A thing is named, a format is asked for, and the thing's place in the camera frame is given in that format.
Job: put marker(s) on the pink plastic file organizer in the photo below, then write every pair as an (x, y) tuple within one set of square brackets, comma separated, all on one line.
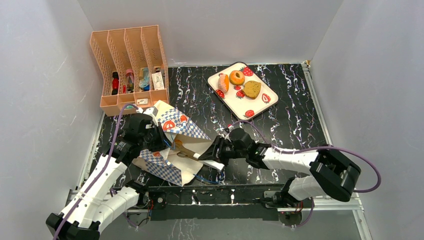
[(134, 68)]

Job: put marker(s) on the fake ring donut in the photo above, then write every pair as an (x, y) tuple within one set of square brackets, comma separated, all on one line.
[(237, 77)]

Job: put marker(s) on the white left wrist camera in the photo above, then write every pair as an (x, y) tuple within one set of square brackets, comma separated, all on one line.
[(151, 111)]

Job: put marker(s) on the fake bread slice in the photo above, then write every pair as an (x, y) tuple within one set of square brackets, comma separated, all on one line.
[(252, 89)]

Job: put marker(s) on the small white label card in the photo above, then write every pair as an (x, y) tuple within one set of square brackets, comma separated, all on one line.
[(142, 101)]

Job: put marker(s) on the blue item in organizer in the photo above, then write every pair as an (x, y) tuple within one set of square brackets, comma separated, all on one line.
[(144, 79)]

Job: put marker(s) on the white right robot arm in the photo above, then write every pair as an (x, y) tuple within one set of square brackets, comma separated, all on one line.
[(328, 171)]

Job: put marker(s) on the white printed card box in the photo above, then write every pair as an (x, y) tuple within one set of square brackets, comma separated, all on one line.
[(158, 81)]

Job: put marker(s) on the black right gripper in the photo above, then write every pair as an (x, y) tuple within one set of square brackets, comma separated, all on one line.
[(219, 149)]

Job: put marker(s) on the blue checkered paper bag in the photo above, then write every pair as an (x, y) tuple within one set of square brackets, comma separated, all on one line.
[(180, 161)]

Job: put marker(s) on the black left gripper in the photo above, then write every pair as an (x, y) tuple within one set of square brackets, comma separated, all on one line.
[(164, 142)]

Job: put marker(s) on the strawberry pattern white tray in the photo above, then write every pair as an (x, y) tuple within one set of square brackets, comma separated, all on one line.
[(241, 106)]

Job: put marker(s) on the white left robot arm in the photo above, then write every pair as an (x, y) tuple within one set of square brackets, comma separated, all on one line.
[(87, 214)]

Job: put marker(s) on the pink capped bottle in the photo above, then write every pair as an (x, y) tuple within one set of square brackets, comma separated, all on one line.
[(129, 80)]

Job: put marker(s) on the sugared orange fake bread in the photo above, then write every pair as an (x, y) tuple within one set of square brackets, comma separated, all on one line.
[(223, 83)]

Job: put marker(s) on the red black toy figure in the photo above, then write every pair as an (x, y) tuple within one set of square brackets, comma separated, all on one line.
[(115, 83)]

